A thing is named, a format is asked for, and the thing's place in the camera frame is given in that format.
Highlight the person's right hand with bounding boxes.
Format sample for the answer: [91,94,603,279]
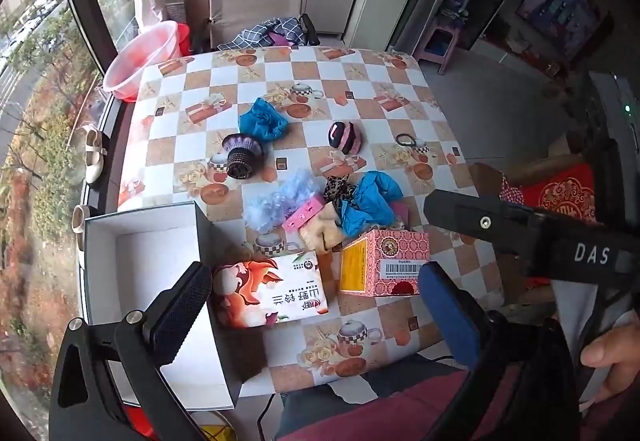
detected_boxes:
[582,307,640,404]

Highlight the pink and black scrunchie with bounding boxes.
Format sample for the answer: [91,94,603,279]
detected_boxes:
[327,121,362,156]

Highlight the orange and white tissue pack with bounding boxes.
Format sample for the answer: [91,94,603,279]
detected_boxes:
[212,253,332,330]

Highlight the white shoe with strap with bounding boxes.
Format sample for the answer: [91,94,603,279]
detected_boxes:
[84,128,106,186]

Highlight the dark plaid cloth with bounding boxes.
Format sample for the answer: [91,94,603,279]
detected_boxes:
[220,17,307,50]

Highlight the light blue fluffy scrunchie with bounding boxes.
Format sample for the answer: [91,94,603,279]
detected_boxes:
[244,170,317,233]

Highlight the blue mesh cloth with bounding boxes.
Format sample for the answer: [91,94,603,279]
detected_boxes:
[238,97,291,142]

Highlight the pink patterned carton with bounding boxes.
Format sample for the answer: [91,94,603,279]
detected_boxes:
[340,228,431,297]

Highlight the beige soft cloth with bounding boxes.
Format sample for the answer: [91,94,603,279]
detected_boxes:
[299,204,347,253]

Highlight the framed wall picture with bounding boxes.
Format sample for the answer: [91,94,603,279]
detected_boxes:
[515,0,602,62]

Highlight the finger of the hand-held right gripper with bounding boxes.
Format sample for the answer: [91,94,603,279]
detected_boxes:
[424,189,546,268]

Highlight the beige folding chair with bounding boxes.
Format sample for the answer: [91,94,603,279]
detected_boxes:
[206,0,321,50]

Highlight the brown wooden chair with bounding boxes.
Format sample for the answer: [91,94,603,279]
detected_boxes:
[469,152,596,294]

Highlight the checkered printed tablecloth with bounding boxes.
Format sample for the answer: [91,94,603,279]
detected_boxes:
[117,46,506,394]

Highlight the pink dotted cloth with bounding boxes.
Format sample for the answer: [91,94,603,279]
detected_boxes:
[282,194,327,231]

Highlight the blue plastic shoe cover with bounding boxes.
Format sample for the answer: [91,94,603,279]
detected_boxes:
[340,171,404,238]

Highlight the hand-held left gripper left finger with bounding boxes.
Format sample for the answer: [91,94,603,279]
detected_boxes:
[48,262,236,441]

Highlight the person's maroon pants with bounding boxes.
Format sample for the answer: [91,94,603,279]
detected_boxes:
[277,355,556,441]

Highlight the black cable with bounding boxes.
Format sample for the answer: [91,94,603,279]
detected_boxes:
[256,392,279,441]

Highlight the red embroidered cushion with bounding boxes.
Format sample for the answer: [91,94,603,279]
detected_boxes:
[520,166,599,224]

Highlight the purple and black scrunchie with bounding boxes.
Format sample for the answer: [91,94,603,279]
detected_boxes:
[220,133,264,180]

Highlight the leopard print scrunchie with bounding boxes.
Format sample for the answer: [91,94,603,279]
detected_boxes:
[324,175,362,208]

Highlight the open white cardboard box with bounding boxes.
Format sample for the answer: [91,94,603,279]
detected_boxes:
[82,201,271,409]

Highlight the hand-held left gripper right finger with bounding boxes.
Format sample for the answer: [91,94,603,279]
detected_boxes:
[417,261,592,441]

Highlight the pink plastic basin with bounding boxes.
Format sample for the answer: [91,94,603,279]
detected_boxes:
[103,21,180,99]

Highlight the purple plastic stool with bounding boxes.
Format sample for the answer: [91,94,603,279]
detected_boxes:
[414,17,467,76]

